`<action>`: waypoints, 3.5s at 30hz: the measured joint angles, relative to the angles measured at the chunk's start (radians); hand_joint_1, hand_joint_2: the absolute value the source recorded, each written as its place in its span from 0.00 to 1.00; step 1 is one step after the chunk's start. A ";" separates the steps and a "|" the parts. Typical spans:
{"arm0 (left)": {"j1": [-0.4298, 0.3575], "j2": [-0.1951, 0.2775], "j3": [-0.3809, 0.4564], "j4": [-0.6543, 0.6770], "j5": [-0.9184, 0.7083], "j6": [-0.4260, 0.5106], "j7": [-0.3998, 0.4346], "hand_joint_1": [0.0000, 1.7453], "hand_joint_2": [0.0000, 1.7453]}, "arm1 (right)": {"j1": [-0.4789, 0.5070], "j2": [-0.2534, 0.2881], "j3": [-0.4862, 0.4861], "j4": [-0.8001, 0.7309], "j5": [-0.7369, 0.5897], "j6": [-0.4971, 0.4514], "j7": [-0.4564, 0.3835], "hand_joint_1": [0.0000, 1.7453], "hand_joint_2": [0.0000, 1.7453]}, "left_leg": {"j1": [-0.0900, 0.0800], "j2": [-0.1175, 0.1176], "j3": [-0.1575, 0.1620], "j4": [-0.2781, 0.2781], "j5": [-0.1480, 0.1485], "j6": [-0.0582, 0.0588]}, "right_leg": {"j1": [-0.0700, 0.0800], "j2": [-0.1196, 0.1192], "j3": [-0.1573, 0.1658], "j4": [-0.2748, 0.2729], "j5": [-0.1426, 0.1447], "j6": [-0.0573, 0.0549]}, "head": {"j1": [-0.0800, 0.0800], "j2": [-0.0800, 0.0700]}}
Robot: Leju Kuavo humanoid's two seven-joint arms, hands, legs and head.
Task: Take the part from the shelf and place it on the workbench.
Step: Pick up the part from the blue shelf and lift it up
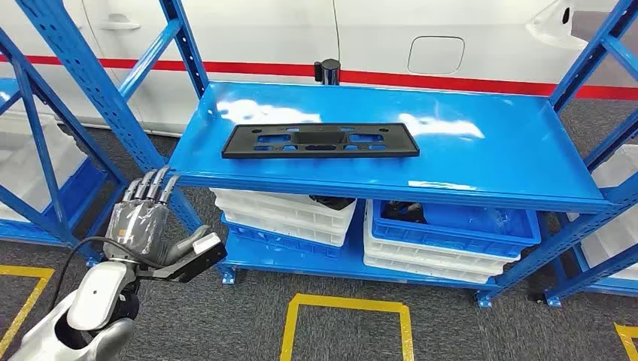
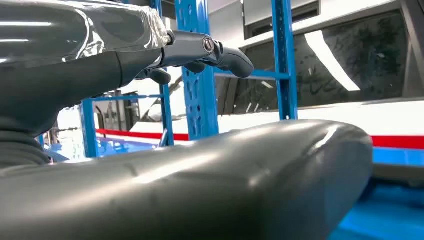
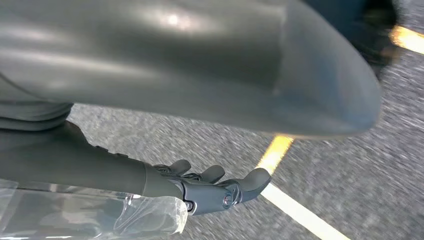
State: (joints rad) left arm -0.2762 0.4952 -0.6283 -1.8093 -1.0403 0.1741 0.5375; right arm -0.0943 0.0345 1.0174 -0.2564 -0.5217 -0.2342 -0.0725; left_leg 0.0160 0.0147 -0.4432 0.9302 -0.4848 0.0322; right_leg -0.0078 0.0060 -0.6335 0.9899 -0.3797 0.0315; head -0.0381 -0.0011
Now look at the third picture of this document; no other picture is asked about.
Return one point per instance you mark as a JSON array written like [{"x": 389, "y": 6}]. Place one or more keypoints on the black robot lower body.
[{"x": 357, "y": 26}]

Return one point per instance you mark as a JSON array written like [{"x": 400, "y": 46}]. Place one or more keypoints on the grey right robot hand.
[{"x": 165, "y": 66}]

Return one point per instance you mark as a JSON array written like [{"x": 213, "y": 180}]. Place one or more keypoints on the clear plastic hand wrap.
[{"x": 149, "y": 215}]

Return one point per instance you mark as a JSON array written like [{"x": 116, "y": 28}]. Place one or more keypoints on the yellow floor tape square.
[
  {"x": 275, "y": 152},
  {"x": 409, "y": 39}
]

